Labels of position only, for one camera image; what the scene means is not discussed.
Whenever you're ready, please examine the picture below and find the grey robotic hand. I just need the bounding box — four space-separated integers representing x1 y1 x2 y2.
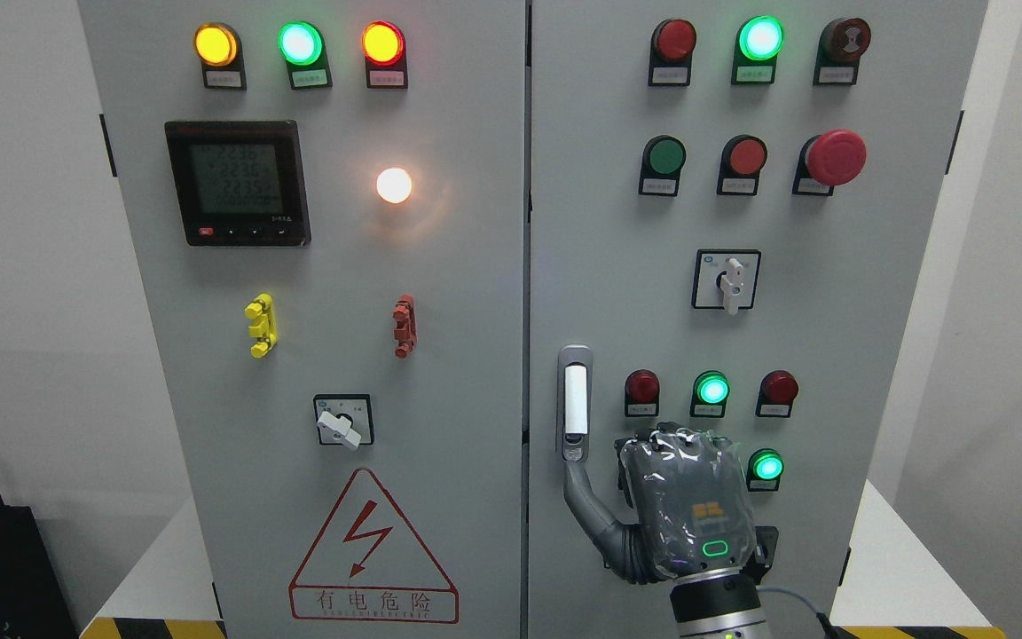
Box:
563 423 756 585

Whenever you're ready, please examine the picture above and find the silver door handle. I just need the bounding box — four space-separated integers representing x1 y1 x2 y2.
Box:
556 344 593 462

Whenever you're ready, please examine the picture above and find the grey cabinet door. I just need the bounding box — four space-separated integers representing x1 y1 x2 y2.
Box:
526 1 988 638
80 1 528 638

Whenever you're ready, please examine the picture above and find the green lit button lower right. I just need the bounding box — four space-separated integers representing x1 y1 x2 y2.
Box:
745 448 784 491

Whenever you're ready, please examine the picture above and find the green lit indicator middle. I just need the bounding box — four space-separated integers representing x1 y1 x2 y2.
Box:
689 369 730 418

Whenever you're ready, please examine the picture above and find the green lit indicator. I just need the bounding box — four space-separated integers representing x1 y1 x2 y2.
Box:
689 369 730 418
730 15 784 85

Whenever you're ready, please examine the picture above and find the dark red indicator middle right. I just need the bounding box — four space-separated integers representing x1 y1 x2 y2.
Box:
755 369 799 418

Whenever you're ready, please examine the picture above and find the red electric hazard warning sticker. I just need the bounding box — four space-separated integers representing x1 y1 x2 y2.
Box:
288 468 460 624

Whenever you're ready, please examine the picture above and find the red terminal clip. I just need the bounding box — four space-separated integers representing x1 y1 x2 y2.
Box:
392 295 417 359

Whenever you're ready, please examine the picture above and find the green push button upper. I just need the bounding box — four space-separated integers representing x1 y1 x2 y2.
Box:
638 135 687 197

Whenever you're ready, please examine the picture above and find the red push button upper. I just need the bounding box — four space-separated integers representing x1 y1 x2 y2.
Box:
715 135 769 197

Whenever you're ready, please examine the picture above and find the red emergency stop mushroom button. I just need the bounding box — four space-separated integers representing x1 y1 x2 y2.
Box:
791 129 867 197

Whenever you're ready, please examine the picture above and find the white glowing indicator lamp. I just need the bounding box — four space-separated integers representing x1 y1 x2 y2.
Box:
374 166 414 206

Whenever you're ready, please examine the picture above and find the dark red indicator top right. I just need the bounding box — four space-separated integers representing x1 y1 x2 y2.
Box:
648 18 697 86

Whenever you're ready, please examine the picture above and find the green lit indicator top right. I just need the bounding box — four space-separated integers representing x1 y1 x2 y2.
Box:
730 15 784 85

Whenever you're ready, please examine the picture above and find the yellow terminal clip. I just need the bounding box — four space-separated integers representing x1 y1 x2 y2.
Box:
244 294 279 359

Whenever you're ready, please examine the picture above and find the dark red buzzer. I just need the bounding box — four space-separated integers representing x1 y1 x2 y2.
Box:
812 17 872 86

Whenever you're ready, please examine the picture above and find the black digital power meter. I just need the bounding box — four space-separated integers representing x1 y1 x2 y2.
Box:
165 120 311 247

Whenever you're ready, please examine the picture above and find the red lit indicator light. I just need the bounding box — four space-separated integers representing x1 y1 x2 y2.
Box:
361 20 408 89

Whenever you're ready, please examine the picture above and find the green indicator light top left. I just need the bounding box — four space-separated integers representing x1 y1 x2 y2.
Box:
279 20 332 90

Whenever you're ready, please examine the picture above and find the yellow indicator light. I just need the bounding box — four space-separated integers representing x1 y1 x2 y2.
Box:
193 22 247 91

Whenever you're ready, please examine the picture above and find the black box with antenna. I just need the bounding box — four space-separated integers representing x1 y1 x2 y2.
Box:
0 493 78 638

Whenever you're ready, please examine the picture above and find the black rotary knob switch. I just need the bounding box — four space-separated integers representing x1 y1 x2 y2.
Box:
743 524 779 585

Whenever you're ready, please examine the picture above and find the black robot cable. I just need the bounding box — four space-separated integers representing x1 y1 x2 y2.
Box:
755 585 849 639

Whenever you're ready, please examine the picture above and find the upper white rotary switch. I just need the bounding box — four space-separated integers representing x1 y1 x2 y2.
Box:
692 249 762 315

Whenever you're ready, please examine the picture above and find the left door white rotary switch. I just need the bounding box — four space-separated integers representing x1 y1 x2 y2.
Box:
313 395 374 450

